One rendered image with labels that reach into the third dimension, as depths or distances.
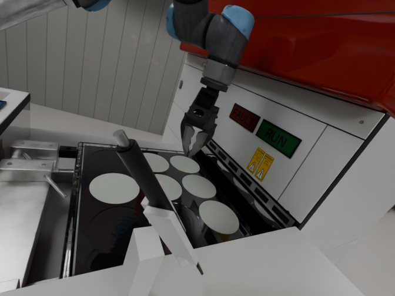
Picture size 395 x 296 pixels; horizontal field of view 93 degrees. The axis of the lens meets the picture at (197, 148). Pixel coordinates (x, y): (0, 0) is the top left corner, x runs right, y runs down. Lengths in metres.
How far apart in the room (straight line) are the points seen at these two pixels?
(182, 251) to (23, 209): 0.32
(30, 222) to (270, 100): 0.54
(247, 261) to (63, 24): 3.00
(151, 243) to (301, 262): 0.28
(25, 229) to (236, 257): 0.32
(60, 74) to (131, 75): 0.89
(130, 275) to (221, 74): 0.40
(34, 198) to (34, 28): 2.84
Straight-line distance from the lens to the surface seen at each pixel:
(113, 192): 0.44
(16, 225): 0.42
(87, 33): 2.98
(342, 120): 0.43
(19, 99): 0.67
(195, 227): 0.41
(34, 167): 0.48
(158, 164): 0.56
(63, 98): 3.21
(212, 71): 0.46
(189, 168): 0.59
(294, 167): 0.46
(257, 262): 0.33
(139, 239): 0.17
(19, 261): 0.38
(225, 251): 0.32
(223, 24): 0.47
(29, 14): 0.79
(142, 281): 0.19
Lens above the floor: 1.19
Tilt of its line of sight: 23 degrees down
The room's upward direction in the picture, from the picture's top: 21 degrees clockwise
